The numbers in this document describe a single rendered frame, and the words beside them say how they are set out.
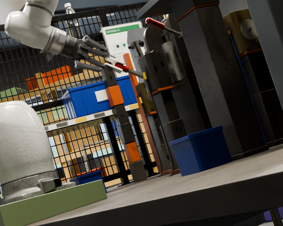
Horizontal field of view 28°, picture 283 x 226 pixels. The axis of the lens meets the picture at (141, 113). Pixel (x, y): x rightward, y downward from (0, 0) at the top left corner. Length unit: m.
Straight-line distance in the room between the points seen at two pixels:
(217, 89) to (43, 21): 0.82
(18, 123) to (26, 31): 0.54
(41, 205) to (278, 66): 0.67
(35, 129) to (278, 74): 0.67
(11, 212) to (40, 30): 0.79
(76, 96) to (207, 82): 1.08
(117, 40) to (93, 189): 1.37
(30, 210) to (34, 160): 0.15
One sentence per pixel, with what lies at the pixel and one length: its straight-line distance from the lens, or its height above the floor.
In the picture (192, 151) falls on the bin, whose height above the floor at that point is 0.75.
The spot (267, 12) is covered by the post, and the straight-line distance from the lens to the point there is 1.21.
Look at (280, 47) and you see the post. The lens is 1.19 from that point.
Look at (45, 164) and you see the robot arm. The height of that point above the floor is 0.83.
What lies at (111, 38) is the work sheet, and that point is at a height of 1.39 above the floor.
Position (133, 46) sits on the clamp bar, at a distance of 2.14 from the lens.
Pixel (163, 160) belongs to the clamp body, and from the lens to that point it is 2.09.
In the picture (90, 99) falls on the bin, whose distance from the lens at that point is 2.42.
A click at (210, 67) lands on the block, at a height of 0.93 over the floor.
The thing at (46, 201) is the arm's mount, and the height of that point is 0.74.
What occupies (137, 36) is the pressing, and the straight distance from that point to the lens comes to 2.49.
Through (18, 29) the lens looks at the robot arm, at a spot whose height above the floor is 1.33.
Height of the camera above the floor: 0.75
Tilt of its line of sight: 5 degrees up
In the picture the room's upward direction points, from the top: 17 degrees counter-clockwise
